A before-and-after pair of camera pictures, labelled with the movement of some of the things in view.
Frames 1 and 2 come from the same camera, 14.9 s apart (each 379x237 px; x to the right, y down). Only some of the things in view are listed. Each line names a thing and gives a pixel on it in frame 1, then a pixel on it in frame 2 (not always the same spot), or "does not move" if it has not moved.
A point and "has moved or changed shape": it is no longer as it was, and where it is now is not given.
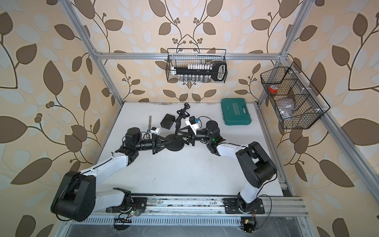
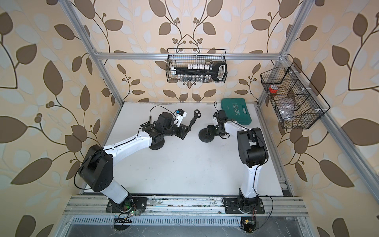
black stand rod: (186, 106) -> (197, 114)
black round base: (174, 145) has moved or changed shape
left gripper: (156, 146) -> (181, 129)
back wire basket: (193, 65) does not move
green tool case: (235, 111) does not move
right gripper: (191, 136) -> (210, 130)
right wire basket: (293, 97) does not move
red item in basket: (273, 89) does not move
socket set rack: (201, 72) does not move
